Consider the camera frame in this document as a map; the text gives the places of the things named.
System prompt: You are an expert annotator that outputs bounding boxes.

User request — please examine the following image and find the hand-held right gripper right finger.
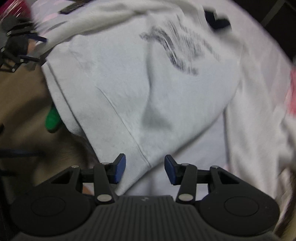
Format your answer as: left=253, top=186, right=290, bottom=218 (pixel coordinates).
left=164, top=155, right=241, bottom=205

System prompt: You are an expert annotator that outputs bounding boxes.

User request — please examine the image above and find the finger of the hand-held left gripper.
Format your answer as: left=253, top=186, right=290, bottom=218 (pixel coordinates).
left=0, top=49, right=40, bottom=72
left=6, top=24, right=48, bottom=43

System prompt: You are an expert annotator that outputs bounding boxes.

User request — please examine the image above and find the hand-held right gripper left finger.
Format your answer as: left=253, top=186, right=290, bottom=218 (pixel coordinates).
left=50, top=153, right=126, bottom=205

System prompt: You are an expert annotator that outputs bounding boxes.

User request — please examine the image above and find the grey printed sweatshirt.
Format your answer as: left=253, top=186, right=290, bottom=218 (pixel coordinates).
left=35, top=0, right=294, bottom=197

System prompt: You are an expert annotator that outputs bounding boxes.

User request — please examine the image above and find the green slipper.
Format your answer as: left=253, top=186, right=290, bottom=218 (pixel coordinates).
left=45, top=103, right=63, bottom=133

